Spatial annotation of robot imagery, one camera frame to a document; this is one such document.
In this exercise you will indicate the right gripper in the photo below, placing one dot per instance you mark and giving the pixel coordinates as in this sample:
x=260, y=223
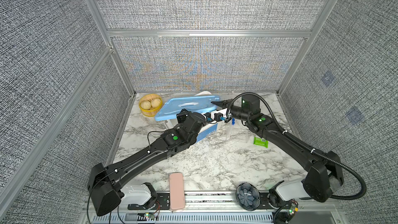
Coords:
x=225, y=103

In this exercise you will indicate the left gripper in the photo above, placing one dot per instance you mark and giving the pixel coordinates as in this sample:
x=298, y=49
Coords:
x=180, y=117

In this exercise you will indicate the blue plastic bin lid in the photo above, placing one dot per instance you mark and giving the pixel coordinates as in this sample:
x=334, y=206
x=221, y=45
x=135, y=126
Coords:
x=200, y=104

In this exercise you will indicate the blue-capped test tube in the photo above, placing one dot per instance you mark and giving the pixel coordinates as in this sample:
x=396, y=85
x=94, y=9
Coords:
x=236, y=131

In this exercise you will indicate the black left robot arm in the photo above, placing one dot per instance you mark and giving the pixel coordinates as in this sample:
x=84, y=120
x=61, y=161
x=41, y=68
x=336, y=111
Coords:
x=105, y=182

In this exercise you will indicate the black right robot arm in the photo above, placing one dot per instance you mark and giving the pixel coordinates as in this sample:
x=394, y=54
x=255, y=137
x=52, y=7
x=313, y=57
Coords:
x=324, y=171

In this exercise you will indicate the right steamed bun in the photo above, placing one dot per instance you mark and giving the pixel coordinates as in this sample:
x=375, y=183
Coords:
x=156, y=102

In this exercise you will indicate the steamed bun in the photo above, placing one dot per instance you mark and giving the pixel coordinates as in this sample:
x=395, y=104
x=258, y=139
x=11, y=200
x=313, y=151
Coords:
x=156, y=102
x=145, y=105

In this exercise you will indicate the yellow bamboo steamer basket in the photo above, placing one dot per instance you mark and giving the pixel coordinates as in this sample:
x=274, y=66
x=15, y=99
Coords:
x=153, y=111

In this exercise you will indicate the left steamed bun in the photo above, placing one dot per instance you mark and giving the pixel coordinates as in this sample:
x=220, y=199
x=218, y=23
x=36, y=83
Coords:
x=145, y=105

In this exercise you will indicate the green packet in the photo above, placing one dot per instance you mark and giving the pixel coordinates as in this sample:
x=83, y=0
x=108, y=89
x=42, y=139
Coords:
x=260, y=142

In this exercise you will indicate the pink rectangular case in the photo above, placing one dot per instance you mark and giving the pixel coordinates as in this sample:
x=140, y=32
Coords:
x=177, y=195

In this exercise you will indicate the black flower-shaped dish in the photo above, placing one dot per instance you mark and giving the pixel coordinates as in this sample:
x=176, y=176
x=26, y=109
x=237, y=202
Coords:
x=248, y=196

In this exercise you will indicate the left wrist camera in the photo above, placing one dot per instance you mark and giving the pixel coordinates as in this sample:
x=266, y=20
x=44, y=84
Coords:
x=214, y=117

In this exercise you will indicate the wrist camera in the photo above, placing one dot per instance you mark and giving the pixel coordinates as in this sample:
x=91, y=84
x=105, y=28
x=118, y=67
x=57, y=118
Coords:
x=250, y=104
x=214, y=117

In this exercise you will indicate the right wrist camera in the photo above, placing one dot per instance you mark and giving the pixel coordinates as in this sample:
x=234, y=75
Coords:
x=250, y=104

